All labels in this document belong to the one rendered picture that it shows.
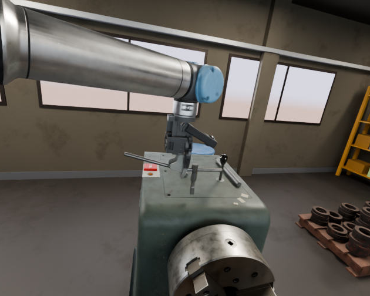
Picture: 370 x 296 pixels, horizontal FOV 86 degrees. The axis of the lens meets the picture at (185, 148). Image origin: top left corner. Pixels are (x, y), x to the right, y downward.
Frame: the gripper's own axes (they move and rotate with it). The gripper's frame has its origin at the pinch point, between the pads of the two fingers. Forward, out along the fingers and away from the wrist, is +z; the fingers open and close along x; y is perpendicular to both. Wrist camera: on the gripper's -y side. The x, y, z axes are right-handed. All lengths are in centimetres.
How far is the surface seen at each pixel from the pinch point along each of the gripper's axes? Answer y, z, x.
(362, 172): -445, 108, -250
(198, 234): -3.8, 14.1, 12.7
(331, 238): -204, 121, -90
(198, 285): -1.2, 18.4, 25.7
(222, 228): -11.4, 12.2, 12.7
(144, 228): 12.6, 16.0, 7.0
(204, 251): -3.7, 14.1, 19.5
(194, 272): -0.7, 17.3, 22.9
